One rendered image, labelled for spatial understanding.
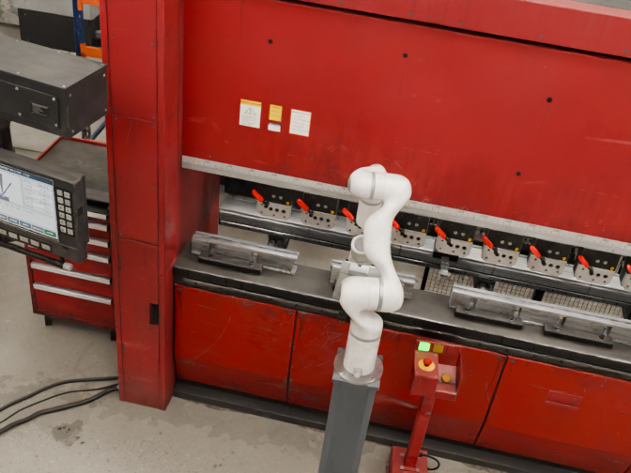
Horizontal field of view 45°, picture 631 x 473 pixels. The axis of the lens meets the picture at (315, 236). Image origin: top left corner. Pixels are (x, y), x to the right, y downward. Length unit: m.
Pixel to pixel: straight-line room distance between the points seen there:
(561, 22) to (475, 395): 1.77
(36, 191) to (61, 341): 1.72
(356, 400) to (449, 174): 0.98
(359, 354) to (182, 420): 1.46
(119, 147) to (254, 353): 1.23
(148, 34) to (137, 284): 1.20
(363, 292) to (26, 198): 1.28
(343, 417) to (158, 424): 1.28
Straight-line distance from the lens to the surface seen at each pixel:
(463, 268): 3.78
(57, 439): 4.07
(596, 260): 3.43
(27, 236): 3.12
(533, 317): 3.62
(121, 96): 3.13
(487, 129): 3.09
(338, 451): 3.25
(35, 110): 2.82
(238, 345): 3.80
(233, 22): 3.08
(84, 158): 4.22
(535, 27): 2.93
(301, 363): 3.78
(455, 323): 3.51
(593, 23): 2.95
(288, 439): 4.03
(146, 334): 3.79
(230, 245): 3.58
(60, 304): 4.44
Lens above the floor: 3.08
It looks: 35 degrees down
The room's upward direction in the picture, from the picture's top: 8 degrees clockwise
